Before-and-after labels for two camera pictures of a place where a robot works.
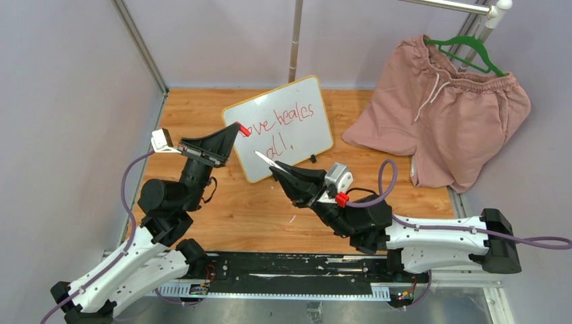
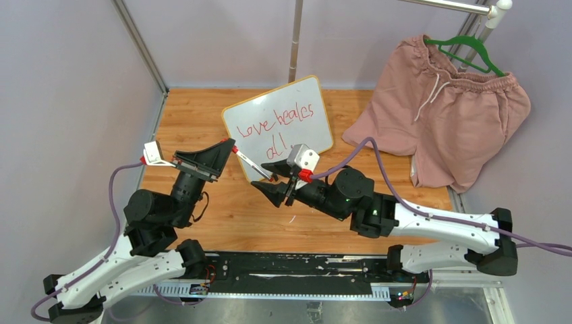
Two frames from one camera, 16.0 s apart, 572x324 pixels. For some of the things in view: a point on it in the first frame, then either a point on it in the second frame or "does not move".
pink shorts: [453, 123] does not move
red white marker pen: [270, 161] to [235, 150]
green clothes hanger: [463, 39] does not move
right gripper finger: [299, 192] to [276, 192]
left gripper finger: [220, 141] to [214, 158]
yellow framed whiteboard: [289, 125] does not move
